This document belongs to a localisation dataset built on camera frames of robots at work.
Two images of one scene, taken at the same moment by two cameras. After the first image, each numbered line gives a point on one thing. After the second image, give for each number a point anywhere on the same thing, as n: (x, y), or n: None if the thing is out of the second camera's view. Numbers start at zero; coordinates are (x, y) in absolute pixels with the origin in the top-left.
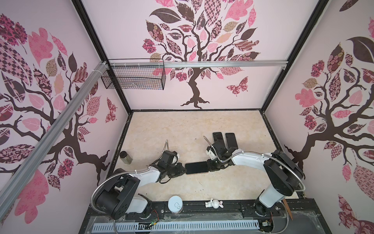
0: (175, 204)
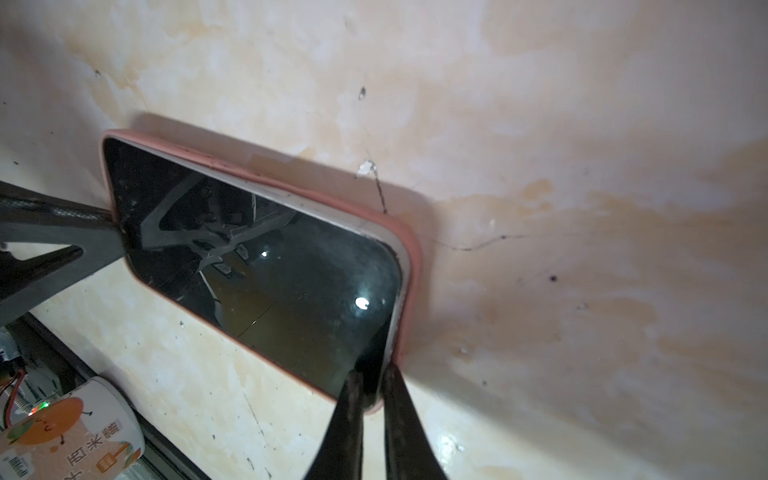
0: (91, 432)
